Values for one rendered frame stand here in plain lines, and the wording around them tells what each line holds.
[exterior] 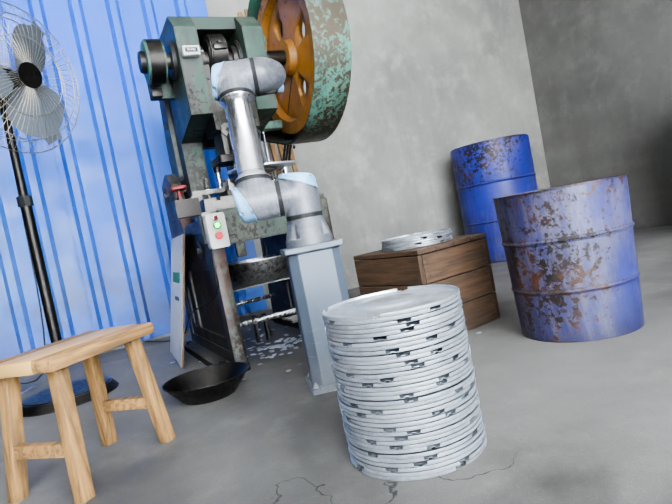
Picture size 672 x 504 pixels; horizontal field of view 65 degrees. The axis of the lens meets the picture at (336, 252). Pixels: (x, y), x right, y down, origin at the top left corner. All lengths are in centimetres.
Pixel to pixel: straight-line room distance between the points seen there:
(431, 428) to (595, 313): 87
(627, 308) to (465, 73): 338
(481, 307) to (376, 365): 118
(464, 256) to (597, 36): 324
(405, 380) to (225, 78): 115
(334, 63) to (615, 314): 145
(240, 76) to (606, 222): 121
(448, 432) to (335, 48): 172
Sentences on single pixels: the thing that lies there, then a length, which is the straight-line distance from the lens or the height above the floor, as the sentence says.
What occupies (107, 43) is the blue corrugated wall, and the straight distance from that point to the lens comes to 374.
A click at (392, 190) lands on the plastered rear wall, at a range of 418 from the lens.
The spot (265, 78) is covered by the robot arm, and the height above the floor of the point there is 100.
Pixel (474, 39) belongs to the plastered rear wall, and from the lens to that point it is 507.
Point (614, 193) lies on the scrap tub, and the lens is 178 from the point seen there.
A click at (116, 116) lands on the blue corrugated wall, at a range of 359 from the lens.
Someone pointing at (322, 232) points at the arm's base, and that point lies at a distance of 164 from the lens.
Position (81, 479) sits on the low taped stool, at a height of 5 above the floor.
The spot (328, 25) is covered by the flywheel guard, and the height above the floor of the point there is 131.
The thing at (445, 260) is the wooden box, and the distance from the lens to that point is 200.
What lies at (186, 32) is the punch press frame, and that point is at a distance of 246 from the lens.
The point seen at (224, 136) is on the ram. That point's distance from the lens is 240.
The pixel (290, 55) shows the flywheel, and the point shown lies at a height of 131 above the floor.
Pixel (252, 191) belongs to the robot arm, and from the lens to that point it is 162.
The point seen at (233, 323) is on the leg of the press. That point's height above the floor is 19.
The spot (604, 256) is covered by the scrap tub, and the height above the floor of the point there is 25.
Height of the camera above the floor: 50
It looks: 3 degrees down
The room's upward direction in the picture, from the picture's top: 11 degrees counter-clockwise
